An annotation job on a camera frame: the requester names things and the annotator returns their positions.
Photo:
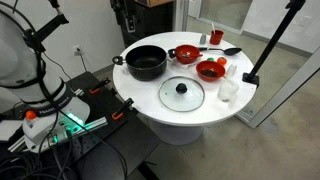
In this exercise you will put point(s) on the silver aluminium rail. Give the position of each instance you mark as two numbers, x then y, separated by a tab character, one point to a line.
93	125

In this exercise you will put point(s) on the glass lid with black knob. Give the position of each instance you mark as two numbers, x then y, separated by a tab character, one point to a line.
181	94

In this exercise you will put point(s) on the red bowl near pot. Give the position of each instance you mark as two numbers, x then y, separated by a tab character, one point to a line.
187	54

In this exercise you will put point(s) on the round white table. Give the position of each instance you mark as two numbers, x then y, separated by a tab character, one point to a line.
179	128

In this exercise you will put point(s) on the black cooking pot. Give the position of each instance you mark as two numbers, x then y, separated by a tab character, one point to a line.
145	63

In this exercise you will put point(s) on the white wall power outlet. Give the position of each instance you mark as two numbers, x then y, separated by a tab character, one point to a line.
77	50

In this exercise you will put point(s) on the black clamp orange tip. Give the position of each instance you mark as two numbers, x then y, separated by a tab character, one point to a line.
97	87
118	114

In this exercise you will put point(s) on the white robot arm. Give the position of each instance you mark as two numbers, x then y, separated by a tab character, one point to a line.
52	107

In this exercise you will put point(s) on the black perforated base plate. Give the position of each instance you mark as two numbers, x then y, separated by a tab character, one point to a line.
128	140

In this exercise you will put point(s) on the black clamp orange tip front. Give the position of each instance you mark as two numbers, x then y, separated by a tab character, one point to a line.
118	114

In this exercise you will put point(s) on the clear plastic measuring cup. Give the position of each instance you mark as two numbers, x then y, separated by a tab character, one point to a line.
227	90

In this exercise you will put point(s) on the red bowl with dark contents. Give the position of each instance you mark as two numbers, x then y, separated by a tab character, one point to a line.
210	71

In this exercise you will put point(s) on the orange and green small toy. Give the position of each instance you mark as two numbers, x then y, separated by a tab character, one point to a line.
220	60

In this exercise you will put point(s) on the black camera stand pole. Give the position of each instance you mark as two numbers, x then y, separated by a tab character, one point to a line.
293	7

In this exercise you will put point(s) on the small grey shaker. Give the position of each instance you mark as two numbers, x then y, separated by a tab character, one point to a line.
203	39

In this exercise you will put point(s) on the small white bottle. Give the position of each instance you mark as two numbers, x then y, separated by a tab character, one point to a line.
231	70

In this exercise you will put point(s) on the red cup with straw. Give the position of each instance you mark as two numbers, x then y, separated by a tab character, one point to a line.
216	35

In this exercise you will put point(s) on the black clamp orange tip rear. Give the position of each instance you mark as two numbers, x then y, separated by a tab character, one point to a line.
97	87

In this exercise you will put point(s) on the black serving spoon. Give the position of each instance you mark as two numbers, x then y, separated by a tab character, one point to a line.
229	51

